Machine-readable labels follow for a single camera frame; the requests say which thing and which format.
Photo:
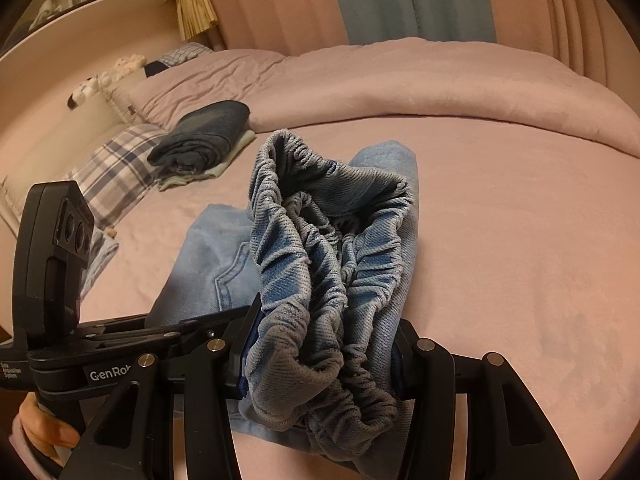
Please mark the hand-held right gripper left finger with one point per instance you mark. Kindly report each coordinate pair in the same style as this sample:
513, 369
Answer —
235, 360

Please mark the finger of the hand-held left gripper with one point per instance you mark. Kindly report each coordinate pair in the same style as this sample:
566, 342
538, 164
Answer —
190, 322
125, 340

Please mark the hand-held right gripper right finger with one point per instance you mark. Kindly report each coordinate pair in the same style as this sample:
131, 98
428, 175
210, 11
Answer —
407, 355

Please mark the light blue denim pants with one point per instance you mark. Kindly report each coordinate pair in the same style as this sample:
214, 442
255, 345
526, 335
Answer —
325, 260

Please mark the person's left hand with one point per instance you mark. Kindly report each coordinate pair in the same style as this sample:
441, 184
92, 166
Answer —
47, 427

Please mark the plaid checkered cloth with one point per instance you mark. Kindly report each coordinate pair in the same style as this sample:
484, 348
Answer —
120, 165

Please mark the pink bed sheet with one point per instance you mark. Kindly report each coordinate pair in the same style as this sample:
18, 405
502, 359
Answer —
500, 260

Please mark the white and black plush toy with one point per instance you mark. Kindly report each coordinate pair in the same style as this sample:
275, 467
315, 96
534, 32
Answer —
82, 91

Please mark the folded light green cloth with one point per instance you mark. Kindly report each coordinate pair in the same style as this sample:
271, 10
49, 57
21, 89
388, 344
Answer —
240, 145

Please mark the folded dark blue jeans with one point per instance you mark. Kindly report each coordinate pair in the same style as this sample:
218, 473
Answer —
205, 130

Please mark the blue checked pillow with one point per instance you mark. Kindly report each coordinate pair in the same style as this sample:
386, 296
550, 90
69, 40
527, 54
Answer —
182, 55

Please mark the white headboard shelf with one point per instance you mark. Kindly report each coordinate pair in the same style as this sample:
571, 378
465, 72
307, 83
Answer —
100, 15

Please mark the pink comforter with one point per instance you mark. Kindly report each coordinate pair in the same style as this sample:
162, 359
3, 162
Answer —
400, 80

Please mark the pink curtain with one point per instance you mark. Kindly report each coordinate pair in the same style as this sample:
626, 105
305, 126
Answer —
550, 15
270, 5

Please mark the teal curtain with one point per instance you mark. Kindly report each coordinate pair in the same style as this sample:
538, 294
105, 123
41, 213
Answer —
410, 0

